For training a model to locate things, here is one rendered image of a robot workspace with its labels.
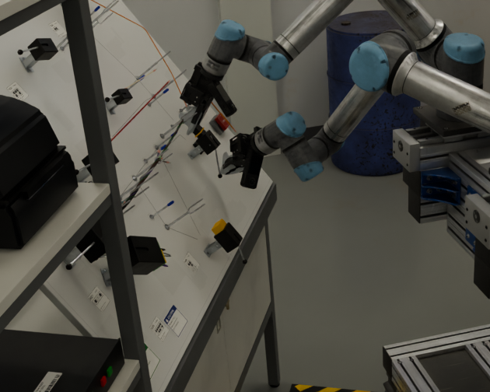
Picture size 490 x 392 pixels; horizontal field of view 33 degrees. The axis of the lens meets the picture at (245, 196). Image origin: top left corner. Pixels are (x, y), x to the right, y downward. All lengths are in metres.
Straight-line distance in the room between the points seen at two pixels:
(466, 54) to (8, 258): 1.55
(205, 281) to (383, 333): 1.46
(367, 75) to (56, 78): 0.82
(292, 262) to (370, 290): 0.46
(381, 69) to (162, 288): 0.76
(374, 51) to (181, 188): 0.72
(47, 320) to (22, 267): 1.11
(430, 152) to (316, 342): 1.28
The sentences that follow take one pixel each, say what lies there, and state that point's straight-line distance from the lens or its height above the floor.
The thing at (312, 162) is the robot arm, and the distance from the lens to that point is 2.32.
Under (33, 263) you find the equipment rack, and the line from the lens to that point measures 1.33.
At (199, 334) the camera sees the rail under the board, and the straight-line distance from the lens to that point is 2.14.
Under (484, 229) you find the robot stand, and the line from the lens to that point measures 2.13.
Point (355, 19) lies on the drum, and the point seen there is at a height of 0.85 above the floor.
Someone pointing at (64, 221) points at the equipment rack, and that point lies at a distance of 1.44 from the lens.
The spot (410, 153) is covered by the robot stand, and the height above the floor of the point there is 1.09.
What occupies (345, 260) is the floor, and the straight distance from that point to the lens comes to 4.10.
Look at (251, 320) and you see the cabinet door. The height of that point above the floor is 0.50.
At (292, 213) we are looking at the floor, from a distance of 4.56.
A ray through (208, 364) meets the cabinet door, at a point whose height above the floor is 0.66.
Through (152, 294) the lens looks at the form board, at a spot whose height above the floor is 0.99.
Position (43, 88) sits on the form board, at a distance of 2.23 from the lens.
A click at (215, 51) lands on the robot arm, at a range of 2.38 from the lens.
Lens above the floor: 2.08
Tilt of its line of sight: 26 degrees down
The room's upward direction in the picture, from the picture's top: 5 degrees counter-clockwise
